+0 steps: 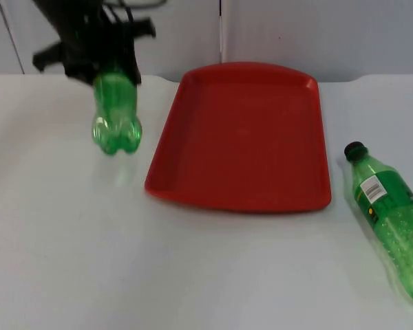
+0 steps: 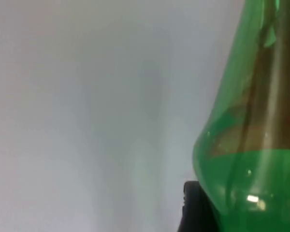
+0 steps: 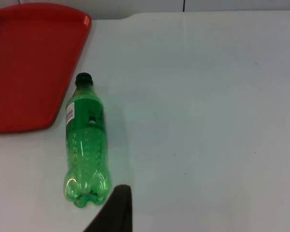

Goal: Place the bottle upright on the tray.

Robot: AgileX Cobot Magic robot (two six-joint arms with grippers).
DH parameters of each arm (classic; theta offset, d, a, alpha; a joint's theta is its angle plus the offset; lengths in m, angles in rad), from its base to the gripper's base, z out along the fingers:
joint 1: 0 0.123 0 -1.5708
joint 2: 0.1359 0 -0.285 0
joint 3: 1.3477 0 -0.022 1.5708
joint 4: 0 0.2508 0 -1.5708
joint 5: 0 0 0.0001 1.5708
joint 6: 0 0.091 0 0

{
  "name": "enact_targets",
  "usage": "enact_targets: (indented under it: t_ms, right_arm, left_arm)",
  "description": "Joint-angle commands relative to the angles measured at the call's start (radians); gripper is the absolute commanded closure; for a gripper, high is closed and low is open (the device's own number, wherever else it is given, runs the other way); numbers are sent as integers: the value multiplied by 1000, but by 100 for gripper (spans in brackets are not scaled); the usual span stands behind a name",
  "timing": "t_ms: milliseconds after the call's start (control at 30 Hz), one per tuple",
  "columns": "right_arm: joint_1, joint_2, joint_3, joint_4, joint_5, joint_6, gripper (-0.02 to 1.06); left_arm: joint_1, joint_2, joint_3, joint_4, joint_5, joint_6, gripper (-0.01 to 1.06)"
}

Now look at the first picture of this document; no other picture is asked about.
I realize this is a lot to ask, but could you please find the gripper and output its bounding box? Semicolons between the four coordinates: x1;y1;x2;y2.
32;5;157;86

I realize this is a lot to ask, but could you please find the red tray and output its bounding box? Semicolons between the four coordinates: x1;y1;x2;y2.
144;60;332;215

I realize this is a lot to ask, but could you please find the green plastic bottle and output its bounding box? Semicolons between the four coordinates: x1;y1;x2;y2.
90;63;143;157
343;140;413;307

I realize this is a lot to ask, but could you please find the black cable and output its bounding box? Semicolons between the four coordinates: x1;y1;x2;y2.
102;0;167;22

